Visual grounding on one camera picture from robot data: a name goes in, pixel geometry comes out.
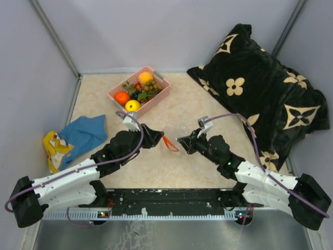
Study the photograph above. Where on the orange peach fruit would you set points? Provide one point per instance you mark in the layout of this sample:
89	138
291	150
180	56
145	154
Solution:
145	77

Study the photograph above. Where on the aluminium frame rail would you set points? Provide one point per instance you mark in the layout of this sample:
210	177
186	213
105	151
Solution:
282	207

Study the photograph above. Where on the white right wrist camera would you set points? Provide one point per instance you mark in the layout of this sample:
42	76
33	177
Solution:
205	124

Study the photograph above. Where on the red orange tangerine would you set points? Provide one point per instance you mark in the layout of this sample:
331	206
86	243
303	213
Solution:
122	98

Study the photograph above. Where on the brown longan bunch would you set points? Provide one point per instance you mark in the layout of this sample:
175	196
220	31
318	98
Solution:
148	91

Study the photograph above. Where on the blue cloth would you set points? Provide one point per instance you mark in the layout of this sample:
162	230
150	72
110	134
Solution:
84	134

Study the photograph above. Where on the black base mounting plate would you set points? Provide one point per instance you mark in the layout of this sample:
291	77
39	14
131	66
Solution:
165	201

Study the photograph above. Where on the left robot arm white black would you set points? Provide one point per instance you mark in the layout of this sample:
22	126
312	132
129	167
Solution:
80	185

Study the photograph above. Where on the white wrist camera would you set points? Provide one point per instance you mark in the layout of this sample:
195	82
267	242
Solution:
130	121
205	124

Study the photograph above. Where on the clear zip top bag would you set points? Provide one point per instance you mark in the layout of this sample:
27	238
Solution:
172	133

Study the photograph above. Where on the black floral pillow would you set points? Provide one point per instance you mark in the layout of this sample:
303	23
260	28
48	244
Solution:
278	106

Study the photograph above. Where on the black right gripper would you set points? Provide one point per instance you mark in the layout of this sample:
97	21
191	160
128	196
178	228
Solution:
190	142

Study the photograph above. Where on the dark grape bunch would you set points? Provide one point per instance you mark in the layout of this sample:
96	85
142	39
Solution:
135	94

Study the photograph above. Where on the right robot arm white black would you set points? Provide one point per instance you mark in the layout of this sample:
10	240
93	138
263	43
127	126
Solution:
301	197

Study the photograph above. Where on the red cherry tomato sprig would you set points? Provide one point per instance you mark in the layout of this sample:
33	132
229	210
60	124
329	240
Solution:
131	87

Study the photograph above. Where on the white slotted cable duct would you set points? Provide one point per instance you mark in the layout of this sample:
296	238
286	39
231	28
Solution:
103	215

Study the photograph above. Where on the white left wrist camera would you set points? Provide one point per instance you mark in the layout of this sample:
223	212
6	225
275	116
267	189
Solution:
130	121

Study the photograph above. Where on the pink plastic basket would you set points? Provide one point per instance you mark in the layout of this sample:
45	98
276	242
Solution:
134	79

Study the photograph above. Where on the yellow lemon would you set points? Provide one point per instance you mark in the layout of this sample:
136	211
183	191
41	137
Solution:
132	106

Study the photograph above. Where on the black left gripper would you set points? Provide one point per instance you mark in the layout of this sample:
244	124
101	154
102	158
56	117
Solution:
152	136

